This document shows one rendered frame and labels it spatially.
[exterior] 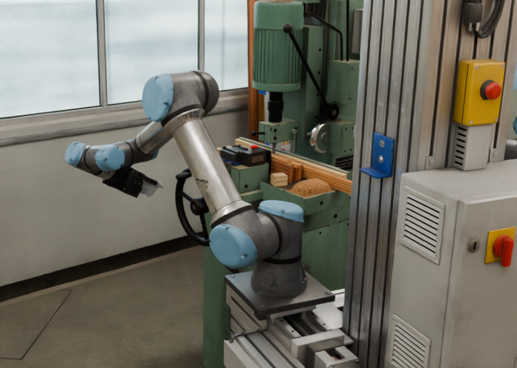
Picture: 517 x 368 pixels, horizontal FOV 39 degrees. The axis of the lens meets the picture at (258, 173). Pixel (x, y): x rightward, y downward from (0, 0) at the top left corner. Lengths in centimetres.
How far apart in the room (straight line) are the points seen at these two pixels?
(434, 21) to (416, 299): 58
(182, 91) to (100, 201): 206
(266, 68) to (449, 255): 131
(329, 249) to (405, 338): 115
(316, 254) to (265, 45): 78
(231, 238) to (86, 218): 216
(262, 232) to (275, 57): 95
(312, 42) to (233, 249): 113
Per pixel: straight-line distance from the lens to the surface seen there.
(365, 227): 180
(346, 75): 266
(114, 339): 340
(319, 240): 271
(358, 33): 275
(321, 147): 271
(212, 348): 308
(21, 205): 367
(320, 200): 246
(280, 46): 258
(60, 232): 380
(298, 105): 273
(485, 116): 162
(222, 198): 180
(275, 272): 190
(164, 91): 184
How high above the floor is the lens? 167
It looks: 17 degrees down
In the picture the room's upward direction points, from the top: 2 degrees clockwise
